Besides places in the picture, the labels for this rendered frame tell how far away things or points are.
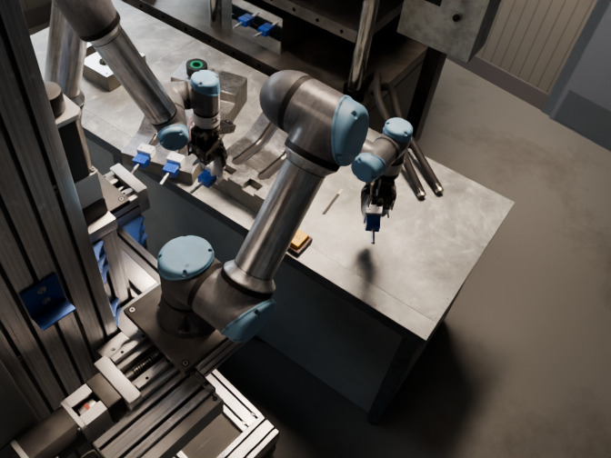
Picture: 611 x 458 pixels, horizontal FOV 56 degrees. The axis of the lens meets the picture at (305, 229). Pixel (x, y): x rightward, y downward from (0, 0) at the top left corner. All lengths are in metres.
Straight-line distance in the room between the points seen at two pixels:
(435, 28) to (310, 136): 1.27
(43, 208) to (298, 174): 0.45
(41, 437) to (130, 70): 0.80
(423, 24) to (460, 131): 1.54
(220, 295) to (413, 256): 0.87
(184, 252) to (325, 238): 0.74
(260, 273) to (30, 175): 0.44
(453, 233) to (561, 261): 1.32
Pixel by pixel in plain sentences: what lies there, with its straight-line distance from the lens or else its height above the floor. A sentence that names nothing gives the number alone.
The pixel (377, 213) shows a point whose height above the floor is 0.96.
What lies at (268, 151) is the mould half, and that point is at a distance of 2.00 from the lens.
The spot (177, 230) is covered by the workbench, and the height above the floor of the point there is 0.45.
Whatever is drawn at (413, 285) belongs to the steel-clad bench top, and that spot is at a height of 0.80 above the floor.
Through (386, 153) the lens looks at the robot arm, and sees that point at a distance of 1.46.
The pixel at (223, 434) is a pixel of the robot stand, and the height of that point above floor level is 0.21.
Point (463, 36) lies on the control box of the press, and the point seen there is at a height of 1.16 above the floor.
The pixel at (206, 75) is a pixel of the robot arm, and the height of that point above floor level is 1.30.
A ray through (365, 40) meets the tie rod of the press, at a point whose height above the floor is 1.07.
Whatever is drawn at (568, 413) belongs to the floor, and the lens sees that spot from 2.77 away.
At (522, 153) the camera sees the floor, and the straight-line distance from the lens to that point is 3.74.
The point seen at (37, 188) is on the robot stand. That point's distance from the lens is 1.07.
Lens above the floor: 2.23
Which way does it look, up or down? 50 degrees down
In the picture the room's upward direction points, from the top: 9 degrees clockwise
